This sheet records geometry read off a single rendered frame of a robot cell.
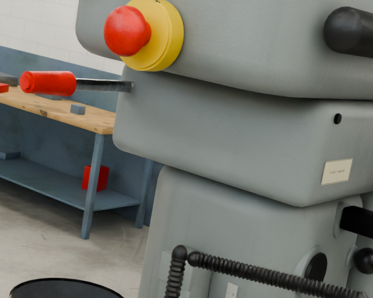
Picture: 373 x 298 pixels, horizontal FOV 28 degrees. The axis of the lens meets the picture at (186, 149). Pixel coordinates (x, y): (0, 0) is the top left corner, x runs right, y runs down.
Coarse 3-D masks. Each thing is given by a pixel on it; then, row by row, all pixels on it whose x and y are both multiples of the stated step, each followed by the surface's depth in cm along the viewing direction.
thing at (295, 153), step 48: (144, 96) 75; (192, 96) 71; (240, 96) 68; (144, 144) 75; (192, 144) 72; (240, 144) 68; (288, 144) 66; (336, 144) 67; (288, 192) 66; (336, 192) 70
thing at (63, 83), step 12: (24, 72) 65; (36, 72) 65; (48, 72) 66; (60, 72) 68; (24, 84) 65; (36, 84) 65; (48, 84) 66; (60, 84) 67; (72, 84) 68; (84, 84) 70; (96, 84) 71; (108, 84) 73; (120, 84) 74; (132, 84) 76
